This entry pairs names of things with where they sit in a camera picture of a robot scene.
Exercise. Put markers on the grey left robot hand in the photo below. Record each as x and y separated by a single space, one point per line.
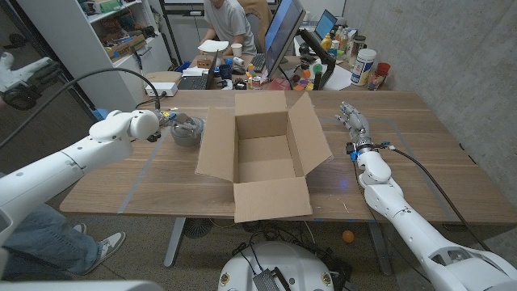
182 120

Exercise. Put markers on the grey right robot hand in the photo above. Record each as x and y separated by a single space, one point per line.
357 125

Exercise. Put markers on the grey tape roll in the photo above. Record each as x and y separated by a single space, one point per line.
186 136

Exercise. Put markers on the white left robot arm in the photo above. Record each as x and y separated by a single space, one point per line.
60 165

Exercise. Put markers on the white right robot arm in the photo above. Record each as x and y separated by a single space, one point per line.
416 230

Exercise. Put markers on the white power box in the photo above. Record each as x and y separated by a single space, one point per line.
163 89

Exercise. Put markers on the black laptop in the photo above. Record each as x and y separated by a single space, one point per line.
196 82

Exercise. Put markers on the white labelled canister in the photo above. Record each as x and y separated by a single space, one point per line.
362 66

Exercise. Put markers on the dark blue mug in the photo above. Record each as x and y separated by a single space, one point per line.
225 71

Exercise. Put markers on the green ball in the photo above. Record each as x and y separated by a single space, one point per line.
318 68

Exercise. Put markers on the black monitor stand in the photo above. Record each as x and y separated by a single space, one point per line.
323 56

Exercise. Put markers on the dark lidded jar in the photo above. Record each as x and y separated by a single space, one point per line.
357 46

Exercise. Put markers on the white paper plate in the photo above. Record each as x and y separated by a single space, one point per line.
213 45

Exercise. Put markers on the soda can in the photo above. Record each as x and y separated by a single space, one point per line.
256 83

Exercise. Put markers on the yellow bottle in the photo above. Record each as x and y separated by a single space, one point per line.
326 42

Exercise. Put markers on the white paper cup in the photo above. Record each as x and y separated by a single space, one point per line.
236 49

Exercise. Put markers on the open cardboard box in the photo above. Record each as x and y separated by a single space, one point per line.
262 161

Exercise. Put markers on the cardboard box with print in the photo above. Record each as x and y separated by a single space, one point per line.
125 47

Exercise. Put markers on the black keyboard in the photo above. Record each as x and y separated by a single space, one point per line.
258 62

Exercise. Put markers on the laptop with blue screen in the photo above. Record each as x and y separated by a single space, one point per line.
325 23

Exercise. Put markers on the seated person in grey shirt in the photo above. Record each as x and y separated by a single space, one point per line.
230 20

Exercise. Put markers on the orange ball on floor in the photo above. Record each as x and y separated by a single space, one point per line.
348 236

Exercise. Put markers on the black computer monitor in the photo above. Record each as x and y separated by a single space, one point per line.
280 32

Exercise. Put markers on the grey table leg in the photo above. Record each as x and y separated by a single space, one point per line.
379 248
174 242

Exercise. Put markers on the white shelf cabinet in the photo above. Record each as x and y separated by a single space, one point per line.
81 40

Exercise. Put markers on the wooden chair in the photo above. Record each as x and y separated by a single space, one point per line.
260 12

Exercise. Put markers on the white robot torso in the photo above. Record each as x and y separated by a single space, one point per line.
282 262

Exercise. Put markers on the standing person in jeans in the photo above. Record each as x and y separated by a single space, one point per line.
48 238

